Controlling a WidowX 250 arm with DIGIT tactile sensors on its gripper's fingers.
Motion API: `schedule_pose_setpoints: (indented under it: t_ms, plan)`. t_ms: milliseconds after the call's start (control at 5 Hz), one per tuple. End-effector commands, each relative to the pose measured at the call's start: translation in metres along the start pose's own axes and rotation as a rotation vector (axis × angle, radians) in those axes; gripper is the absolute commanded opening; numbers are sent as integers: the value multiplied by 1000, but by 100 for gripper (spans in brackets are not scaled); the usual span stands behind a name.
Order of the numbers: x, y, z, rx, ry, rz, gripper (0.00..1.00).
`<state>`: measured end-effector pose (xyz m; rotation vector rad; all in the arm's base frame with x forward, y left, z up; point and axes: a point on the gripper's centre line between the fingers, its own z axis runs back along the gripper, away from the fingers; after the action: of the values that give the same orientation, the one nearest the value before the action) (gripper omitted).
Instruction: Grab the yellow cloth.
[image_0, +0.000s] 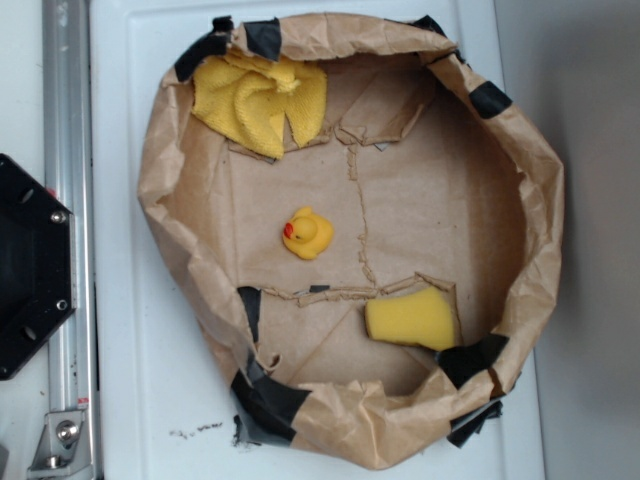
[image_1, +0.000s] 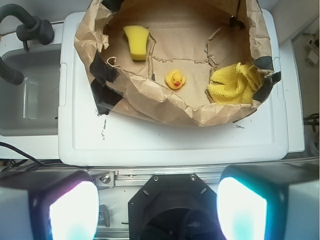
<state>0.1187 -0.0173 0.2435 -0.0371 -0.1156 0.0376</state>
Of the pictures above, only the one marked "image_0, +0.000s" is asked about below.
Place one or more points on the yellow microfiber cloth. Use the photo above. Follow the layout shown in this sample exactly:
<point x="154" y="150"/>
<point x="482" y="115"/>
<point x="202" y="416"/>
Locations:
<point x="252" y="101"/>

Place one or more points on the yellow rubber duck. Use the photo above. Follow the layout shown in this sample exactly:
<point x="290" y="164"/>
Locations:
<point x="307" y="234"/>

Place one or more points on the aluminium extrusion rail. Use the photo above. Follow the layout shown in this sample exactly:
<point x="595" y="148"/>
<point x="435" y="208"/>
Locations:
<point x="72" y="350"/>

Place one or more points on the metal corner bracket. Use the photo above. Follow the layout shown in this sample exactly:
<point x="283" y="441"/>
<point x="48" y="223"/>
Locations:
<point x="63" y="449"/>

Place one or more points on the yellow sponge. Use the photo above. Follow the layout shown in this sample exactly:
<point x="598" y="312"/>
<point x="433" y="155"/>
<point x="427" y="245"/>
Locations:
<point x="423" y="318"/>

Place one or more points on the brown paper bin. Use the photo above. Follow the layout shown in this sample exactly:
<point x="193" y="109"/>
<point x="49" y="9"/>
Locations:
<point x="430" y="176"/>

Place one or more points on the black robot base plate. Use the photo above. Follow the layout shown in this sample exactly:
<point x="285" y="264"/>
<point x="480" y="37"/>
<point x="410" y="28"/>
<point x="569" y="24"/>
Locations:
<point x="36" y="266"/>

